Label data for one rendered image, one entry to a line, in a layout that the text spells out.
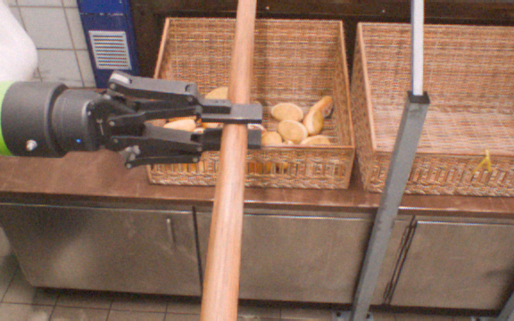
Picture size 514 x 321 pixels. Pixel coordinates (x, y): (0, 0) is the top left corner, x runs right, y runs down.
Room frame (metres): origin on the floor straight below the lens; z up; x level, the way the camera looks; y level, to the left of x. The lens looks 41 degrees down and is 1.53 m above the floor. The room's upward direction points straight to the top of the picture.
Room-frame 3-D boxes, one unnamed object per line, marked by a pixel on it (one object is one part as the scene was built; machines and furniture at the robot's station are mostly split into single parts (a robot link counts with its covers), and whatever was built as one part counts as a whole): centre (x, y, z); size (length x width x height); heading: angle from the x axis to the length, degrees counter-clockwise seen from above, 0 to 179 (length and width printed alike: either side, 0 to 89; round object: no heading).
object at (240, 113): (0.47, 0.02, 1.19); 0.07 x 0.03 x 0.01; 87
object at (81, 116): (0.47, 0.18, 1.18); 0.09 x 0.07 x 0.08; 87
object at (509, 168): (1.16, -0.60, 0.72); 0.56 x 0.49 x 0.28; 87
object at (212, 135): (0.47, 0.02, 1.16); 0.07 x 0.03 x 0.01; 87
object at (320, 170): (1.20, -0.01, 0.72); 0.56 x 0.49 x 0.28; 88
